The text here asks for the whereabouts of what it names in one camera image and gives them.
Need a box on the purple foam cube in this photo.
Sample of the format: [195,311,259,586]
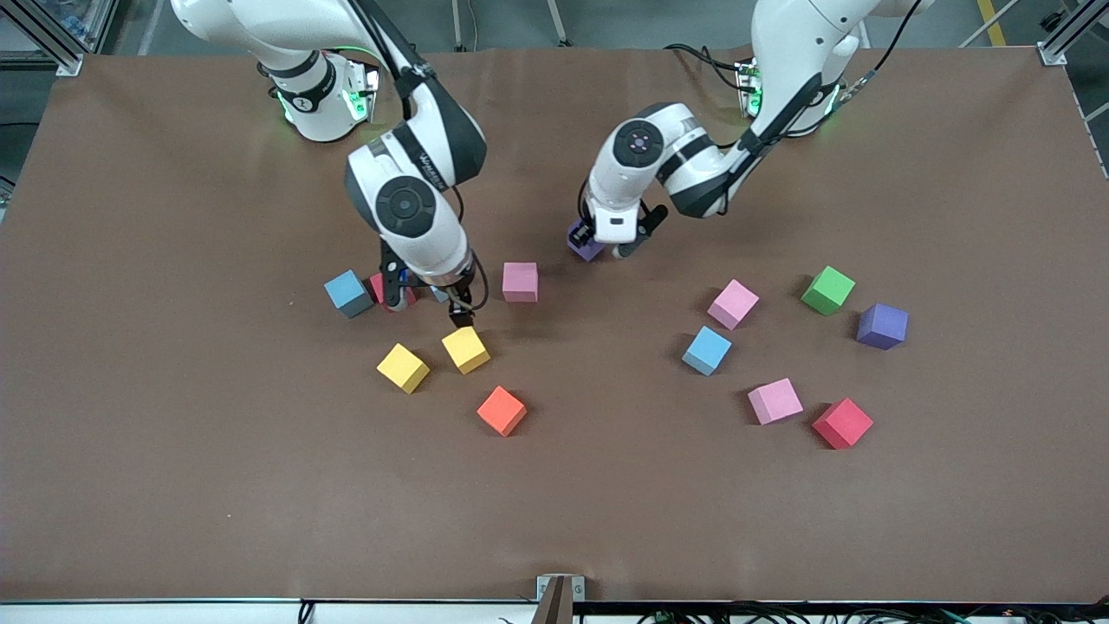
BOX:
[567,221,606,263]
[856,302,910,351]

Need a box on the yellow foam cube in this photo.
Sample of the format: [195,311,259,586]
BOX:
[376,343,431,395]
[441,323,491,375]

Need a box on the pink foam cube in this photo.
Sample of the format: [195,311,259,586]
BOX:
[747,378,804,426]
[707,278,761,331]
[502,262,540,303]

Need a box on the red foam cube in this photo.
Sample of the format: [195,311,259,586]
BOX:
[812,398,874,451]
[369,270,418,309]

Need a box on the orange foam cube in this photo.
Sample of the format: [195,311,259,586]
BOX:
[476,386,528,438]

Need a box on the green foam cube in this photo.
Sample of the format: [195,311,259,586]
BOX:
[800,265,857,316]

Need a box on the brown table mat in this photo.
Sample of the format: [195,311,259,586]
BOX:
[0,48,1109,605]

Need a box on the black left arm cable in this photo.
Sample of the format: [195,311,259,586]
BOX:
[719,0,921,218]

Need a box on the metal table edge bracket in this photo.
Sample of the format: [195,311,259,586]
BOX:
[530,574,587,624]

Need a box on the white table edge rail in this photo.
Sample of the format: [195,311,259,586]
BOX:
[0,600,538,624]

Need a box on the aluminium frame post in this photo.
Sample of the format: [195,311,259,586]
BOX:
[1037,0,1109,67]
[0,0,86,77]

